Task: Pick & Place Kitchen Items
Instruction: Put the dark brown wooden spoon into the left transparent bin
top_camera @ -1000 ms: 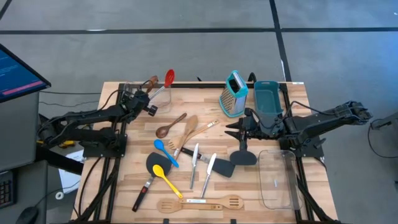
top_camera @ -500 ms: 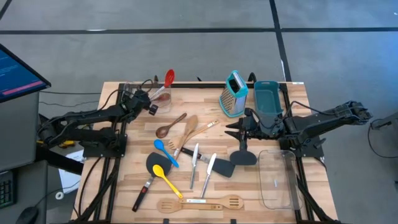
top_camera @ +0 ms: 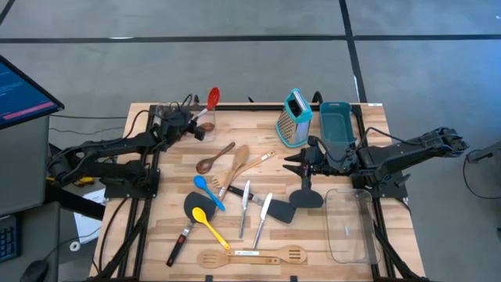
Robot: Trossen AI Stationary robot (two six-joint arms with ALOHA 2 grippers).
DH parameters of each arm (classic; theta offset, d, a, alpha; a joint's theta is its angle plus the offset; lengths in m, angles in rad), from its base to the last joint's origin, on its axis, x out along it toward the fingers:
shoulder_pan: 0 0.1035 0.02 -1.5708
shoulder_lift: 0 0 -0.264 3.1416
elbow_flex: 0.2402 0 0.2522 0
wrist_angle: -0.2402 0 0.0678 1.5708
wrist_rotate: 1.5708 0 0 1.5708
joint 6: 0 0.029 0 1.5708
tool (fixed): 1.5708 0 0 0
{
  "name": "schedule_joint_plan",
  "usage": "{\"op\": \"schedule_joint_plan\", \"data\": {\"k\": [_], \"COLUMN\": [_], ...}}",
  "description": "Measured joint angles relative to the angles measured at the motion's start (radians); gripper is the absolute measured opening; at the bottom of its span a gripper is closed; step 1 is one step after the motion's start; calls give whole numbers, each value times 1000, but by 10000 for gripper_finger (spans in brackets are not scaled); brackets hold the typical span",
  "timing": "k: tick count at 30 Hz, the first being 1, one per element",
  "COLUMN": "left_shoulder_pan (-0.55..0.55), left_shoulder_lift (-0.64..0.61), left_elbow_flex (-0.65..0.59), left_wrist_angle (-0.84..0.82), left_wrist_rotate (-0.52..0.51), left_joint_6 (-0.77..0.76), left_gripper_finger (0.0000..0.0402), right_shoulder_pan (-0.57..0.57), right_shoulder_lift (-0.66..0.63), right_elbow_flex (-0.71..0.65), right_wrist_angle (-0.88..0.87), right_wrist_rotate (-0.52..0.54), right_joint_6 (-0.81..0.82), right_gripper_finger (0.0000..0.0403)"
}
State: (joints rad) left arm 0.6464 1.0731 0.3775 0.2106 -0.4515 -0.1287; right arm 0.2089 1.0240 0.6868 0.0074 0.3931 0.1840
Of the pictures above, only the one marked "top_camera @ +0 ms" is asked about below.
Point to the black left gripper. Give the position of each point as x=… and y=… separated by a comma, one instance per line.
x=178, y=124

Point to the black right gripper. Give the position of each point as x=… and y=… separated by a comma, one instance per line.
x=326, y=162

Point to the red silicone spoon steel shaft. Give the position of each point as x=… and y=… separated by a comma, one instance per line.
x=213, y=98

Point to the black spatula fan-shaped head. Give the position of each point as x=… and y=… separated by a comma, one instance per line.
x=306, y=199

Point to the black spatula square head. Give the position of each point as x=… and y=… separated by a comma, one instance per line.
x=282, y=213

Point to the blue silicone spoon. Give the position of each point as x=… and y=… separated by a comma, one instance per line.
x=199, y=182

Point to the black spatula round head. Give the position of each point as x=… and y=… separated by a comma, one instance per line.
x=195, y=199

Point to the yellow silicone spoon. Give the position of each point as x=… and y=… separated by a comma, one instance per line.
x=199, y=214

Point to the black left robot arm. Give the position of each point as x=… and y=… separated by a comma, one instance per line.
x=117, y=147

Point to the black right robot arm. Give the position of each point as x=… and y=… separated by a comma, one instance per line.
x=391, y=154

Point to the small clear plastic bin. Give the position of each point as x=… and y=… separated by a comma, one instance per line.
x=211, y=135

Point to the steel box grater teal trim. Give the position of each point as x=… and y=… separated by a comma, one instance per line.
x=291, y=131

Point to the light wooden fork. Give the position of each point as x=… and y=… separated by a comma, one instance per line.
x=254, y=161

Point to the light wooden solid spoon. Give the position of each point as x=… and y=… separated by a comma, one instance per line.
x=239, y=154

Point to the teal plastic bin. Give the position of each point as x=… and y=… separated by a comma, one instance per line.
x=336, y=123

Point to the large clear plastic bin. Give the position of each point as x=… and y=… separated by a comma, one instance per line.
x=348, y=231

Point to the slotted wooden spoon white label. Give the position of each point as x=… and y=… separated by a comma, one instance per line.
x=293, y=254

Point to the slotted wooden spoon burnt logo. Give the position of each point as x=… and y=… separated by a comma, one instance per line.
x=209, y=259

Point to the black stand leg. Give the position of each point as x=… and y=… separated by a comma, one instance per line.
x=74, y=201

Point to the white paper sheet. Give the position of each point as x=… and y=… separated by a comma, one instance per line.
x=88, y=229

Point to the white tape roll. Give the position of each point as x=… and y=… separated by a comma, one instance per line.
x=71, y=246

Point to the computer monitor blue screen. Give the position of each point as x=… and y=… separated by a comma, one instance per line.
x=23, y=98

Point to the grey equipment corner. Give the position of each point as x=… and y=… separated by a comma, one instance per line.
x=489, y=152

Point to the black computer mouse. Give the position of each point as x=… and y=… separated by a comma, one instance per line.
x=35, y=271

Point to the black keyboard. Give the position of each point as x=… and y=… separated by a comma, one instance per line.
x=8, y=239

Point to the black aluminium rig frame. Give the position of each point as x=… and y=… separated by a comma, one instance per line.
x=254, y=106

